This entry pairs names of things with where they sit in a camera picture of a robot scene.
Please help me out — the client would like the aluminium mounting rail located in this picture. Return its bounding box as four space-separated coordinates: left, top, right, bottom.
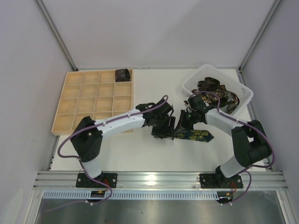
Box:
34 171 288 191

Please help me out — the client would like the right aluminium frame post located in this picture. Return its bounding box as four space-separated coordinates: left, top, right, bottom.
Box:
239 0 284 73

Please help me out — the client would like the left aluminium frame post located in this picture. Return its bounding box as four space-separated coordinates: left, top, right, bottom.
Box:
33 0 78 71

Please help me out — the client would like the rolled dark tie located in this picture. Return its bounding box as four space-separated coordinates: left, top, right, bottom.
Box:
115 69 131 82

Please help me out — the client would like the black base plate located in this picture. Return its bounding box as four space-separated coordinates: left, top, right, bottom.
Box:
199 173 243 189
76 173 118 189

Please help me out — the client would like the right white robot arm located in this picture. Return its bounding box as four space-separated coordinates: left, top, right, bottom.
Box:
178 91 274 187

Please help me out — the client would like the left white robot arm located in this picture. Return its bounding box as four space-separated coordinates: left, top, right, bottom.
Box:
71 96 174 178

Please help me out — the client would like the white plastic basket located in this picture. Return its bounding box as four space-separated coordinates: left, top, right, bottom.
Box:
182 64 254 117

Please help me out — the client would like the blue yellow floral tie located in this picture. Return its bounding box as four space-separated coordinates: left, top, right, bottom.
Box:
174 129 214 143

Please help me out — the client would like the brown patterned tie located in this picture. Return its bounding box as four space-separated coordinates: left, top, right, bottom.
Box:
191 77 228 106

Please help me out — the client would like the dark striped tie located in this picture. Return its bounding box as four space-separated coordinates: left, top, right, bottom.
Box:
216 91 240 114

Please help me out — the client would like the aluminium frame post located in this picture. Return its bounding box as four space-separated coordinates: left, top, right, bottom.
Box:
239 0 284 73
33 0 78 71

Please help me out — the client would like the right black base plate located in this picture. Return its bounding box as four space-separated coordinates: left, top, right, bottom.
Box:
199 173 243 189

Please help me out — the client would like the white slotted cable duct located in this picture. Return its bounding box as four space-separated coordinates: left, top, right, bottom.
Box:
43 190 219 200

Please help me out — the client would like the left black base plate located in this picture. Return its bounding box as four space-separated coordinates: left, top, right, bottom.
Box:
76 173 118 189

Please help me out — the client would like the wooden compartment tray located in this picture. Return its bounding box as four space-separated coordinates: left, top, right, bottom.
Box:
51 69 134 136

